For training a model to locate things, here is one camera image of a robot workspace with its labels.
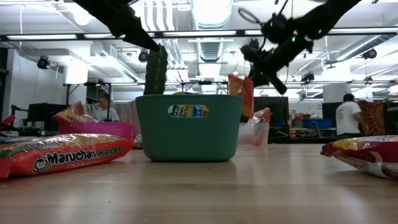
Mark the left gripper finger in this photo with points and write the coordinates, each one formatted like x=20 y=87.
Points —
x=143 y=35

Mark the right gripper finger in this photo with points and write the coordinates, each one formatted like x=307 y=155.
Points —
x=256 y=81
x=278 y=85

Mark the orange Maruchan ramen pack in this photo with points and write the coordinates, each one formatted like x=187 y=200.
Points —
x=62 y=155
x=259 y=124
x=241 y=93

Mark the blue Maruchan ramen pack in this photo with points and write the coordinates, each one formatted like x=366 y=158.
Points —
x=188 y=111
x=182 y=93

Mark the teal plastic bin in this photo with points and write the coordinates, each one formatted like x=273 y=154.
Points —
x=186 y=140

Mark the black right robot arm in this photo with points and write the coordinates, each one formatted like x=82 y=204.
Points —
x=335 y=12

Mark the black ceiling-hung device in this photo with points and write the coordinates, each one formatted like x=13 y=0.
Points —
x=143 y=56
x=43 y=62
x=307 y=77
x=370 y=53

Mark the black background monitor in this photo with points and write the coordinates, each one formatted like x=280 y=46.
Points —
x=276 y=109

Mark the green cactus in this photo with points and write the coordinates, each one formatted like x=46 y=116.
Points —
x=155 y=71

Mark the blue storage bin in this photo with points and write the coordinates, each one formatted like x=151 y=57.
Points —
x=318 y=124

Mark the white cylinder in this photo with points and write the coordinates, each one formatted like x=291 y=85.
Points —
x=337 y=90

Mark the person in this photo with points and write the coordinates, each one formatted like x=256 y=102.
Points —
x=348 y=118
x=107 y=113

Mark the orange patterned cloth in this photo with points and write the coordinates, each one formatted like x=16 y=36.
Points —
x=374 y=118

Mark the red plastic bin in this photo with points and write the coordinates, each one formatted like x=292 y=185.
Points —
x=93 y=129

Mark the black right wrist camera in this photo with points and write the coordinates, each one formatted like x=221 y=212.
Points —
x=275 y=29

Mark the black overhead frame beam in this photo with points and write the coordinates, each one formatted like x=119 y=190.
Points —
x=80 y=36

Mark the black background table frame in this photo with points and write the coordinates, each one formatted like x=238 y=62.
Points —
x=66 y=93

